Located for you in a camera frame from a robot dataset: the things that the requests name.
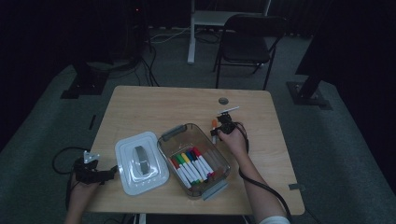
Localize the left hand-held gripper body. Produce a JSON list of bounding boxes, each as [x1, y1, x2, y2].
[[73, 150, 109, 185]]

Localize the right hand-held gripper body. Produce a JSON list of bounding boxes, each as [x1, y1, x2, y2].
[[216, 105, 241, 136]]

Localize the orange cap marker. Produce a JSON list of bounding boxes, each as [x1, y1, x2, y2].
[[211, 119, 219, 146]]

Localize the white box lid grey handle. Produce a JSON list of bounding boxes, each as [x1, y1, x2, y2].
[[114, 131, 171, 197]]

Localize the brown transparent storage box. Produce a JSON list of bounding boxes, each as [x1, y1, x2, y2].
[[156, 122, 232, 202]]

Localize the dark blue cap marker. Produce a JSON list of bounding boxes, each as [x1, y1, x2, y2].
[[186, 150, 209, 181]]

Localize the yellow cap marker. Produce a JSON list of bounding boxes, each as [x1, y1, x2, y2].
[[181, 152, 205, 183]]

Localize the light green cap marker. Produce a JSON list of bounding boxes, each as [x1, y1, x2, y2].
[[174, 154, 199, 186]]

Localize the person's left hand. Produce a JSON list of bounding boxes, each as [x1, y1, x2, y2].
[[68, 175, 101, 202]]

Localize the person's right hand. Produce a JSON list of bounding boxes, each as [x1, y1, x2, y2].
[[217, 125, 249, 161]]

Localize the black folding chair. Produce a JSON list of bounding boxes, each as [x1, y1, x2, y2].
[[213, 13, 289, 91]]

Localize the black metal stand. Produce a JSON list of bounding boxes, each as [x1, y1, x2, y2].
[[286, 69, 333, 110], [60, 60, 110, 100]]

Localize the dark equipment with red light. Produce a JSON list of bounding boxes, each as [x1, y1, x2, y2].
[[122, 0, 151, 63]]

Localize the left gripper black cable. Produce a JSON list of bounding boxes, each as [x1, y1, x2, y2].
[[51, 147, 92, 175]]

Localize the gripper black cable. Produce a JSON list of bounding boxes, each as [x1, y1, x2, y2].
[[233, 121, 294, 224], [51, 147, 92, 175]]

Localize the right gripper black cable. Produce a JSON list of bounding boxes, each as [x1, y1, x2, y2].
[[233, 121, 294, 224]]

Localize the black floor cables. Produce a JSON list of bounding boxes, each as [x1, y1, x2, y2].
[[136, 43, 161, 88]]

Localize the white floor cable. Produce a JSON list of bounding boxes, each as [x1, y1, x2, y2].
[[148, 26, 191, 45]]

